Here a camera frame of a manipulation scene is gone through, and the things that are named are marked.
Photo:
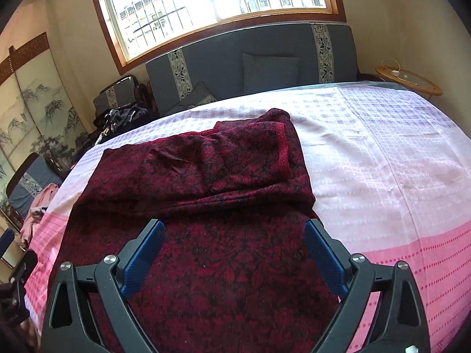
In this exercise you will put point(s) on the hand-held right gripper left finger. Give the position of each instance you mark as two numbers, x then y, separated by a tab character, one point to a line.
141	261

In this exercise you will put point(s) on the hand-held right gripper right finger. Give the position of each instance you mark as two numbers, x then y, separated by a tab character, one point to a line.
325	261

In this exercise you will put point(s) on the dark red floral garment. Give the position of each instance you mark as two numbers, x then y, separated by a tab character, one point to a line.
206	176

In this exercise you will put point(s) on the pink clothes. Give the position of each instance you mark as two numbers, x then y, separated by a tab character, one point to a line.
35	213

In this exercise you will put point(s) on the pile of dark clothes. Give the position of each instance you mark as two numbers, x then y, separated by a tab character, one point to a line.
125	116

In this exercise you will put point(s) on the pink and white checked bedsheet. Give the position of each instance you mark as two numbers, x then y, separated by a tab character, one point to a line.
386	176

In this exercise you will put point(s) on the grey cushioned wooden armchair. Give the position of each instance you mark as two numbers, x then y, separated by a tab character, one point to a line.
117	93
27	185

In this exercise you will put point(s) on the small grey cushion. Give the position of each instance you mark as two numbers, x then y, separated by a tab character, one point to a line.
198	97

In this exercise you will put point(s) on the painted folding screen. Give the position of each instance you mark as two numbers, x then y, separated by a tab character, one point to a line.
36	110

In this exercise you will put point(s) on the round wooden side table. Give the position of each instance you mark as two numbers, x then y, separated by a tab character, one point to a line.
415	82

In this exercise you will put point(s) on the grey sofa with patterned stripes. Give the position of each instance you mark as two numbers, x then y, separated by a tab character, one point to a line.
220	62

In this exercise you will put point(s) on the wooden framed window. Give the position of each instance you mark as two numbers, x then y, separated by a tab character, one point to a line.
220	0

